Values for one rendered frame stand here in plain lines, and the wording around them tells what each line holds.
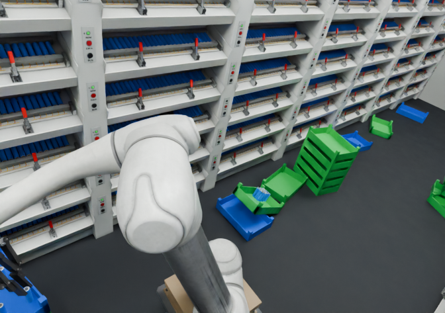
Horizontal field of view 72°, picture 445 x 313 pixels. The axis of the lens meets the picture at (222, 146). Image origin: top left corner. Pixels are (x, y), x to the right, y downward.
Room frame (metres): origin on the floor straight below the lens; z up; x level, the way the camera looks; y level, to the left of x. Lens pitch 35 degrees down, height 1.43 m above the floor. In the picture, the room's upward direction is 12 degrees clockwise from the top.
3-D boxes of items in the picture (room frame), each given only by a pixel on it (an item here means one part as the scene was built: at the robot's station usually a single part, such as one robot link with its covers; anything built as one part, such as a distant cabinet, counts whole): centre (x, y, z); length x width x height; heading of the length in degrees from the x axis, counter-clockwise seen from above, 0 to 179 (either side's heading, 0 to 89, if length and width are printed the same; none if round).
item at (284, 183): (1.69, -0.48, 0.04); 0.30 x 0.20 x 0.08; 147
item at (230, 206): (1.32, -0.21, 0.04); 0.30 x 0.20 x 0.08; 46
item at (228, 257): (0.65, -0.08, 0.45); 0.18 x 0.16 x 0.22; 15
